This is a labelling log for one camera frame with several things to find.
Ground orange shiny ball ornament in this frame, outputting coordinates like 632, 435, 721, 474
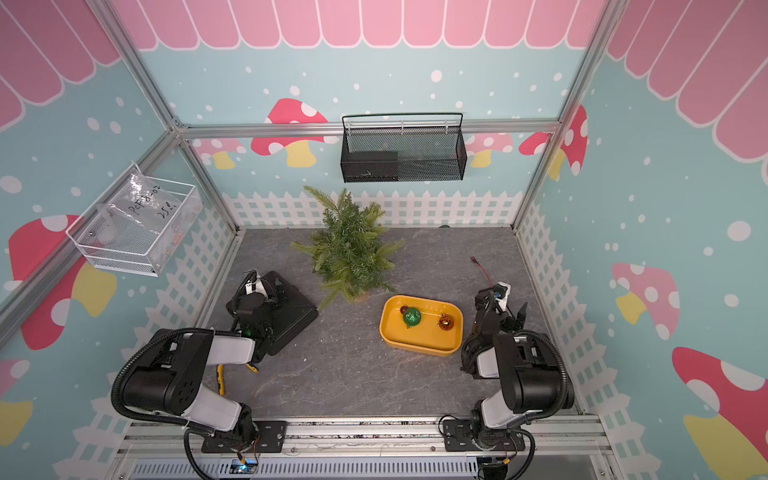
438, 314, 455, 331

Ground green glitter ball ornament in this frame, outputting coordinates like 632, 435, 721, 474
400, 306, 422, 328

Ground small green christmas tree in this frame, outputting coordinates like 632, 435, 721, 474
292, 186, 404, 311

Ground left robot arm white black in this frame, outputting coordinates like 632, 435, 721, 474
111, 292, 284, 453

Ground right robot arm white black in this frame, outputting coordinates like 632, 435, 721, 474
456, 282, 575, 451

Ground black flat box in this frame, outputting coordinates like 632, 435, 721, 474
225, 270, 320, 356

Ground yellow plastic tray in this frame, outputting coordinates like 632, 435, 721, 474
379, 295, 463, 357

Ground clear plastic bag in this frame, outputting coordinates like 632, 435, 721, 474
89, 169, 182, 254

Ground black box in mesh basket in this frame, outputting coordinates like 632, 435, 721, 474
340, 151, 399, 183

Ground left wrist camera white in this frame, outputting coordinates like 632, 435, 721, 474
244, 271, 268, 297

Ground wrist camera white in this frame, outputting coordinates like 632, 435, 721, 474
492, 282, 510, 308
244, 271, 268, 297

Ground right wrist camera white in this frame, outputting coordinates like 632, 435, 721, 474
492, 282, 510, 308

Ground black charging board with wire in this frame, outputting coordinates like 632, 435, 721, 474
470, 256, 494, 288

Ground yellow handled pliers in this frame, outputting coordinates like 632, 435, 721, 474
216, 364, 259, 396

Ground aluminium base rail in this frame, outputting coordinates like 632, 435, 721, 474
113, 415, 613, 480

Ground black wire mesh basket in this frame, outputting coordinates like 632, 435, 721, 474
341, 112, 468, 182

